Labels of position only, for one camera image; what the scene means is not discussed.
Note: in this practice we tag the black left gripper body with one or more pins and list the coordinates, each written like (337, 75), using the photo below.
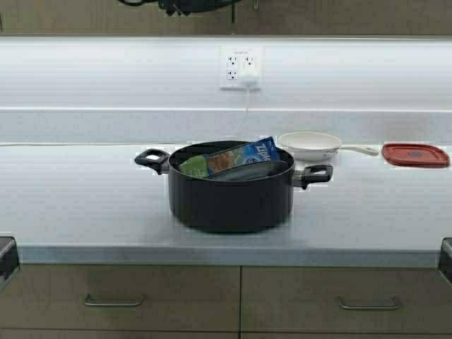
(183, 7)

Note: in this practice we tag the cabinet door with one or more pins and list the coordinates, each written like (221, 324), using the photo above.
(340, 336)
(36, 333)
(344, 18)
(93, 18)

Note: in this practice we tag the blue Ziploc bag box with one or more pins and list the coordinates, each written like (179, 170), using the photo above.
(208, 164)

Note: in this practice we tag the black cooking pot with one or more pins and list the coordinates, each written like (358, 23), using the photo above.
(248, 198)

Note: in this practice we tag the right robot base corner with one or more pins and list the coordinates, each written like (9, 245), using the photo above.
(445, 259)

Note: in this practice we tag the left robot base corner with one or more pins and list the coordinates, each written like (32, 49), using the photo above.
(10, 260)

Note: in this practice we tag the white power adapter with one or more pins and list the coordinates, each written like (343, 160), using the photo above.
(249, 74)

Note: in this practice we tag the white frying pan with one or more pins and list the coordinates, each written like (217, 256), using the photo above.
(312, 146)

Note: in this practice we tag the red plastic container lid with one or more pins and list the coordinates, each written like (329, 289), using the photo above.
(415, 155)

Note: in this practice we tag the right wooden drawer front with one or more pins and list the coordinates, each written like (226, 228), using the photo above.
(303, 300)

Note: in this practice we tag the wooden drawer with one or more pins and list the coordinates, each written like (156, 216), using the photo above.
(303, 300)
(177, 298)

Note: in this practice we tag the left wooden drawer front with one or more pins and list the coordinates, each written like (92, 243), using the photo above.
(177, 298)

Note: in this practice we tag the white wall outlet plate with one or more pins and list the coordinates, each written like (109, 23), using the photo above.
(231, 63)

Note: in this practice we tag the left drawer metal handle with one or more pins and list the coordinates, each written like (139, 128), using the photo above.
(113, 302)

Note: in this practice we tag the drawer metal handle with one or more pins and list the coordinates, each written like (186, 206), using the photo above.
(393, 305)
(113, 302)

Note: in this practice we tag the right drawer metal handle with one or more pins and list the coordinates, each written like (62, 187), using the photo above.
(393, 305)

